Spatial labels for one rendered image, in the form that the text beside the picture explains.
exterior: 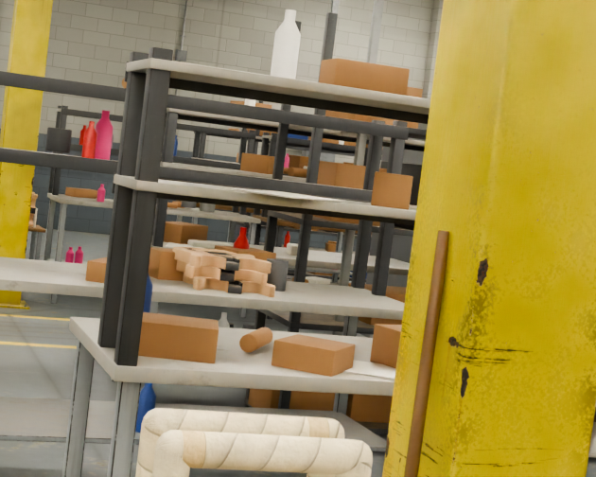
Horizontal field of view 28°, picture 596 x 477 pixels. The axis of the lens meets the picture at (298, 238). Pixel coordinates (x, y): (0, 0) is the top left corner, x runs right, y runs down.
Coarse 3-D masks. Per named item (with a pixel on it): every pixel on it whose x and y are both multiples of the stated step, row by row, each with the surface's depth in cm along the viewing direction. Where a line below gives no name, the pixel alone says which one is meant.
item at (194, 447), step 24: (168, 432) 103; (192, 432) 103; (216, 432) 105; (192, 456) 102; (216, 456) 103; (240, 456) 103; (264, 456) 104; (288, 456) 105; (312, 456) 105; (336, 456) 106; (360, 456) 106
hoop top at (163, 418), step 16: (144, 416) 111; (160, 416) 110; (176, 416) 110; (192, 416) 111; (208, 416) 111; (224, 416) 112; (240, 416) 112; (256, 416) 113; (272, 416) 114; (288, 416) 114; (304, 416) 115; (224, 432) 111; (240, 432) 112; (256, 432) 112; (272, 432) 113; (288, 432) 113; (304, 432) 114; (320, 432) 114; (336, 432) 115
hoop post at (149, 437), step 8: (144, 432) 110; (152, 432) 110; (160, 432) 110; (144, 440) 110; (152, 440) 110; (144, 448) 110; (152, 448) 110; (144, 456) 110; (152, 456) 110; (144, 464) 110; (152, 464) 110; (136, 472) 111; (144, 472) 110
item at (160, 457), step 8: (160, 456) 102; (168, 456) 102; (176, 456) 102; (160, 464) 102; (168, 464) 102; (176, 464) 102; (184, 464) 102; (152, 472) 103; (160, 472) 102; (168, 472) 102; (176, 472) 102; (184, 472) 102
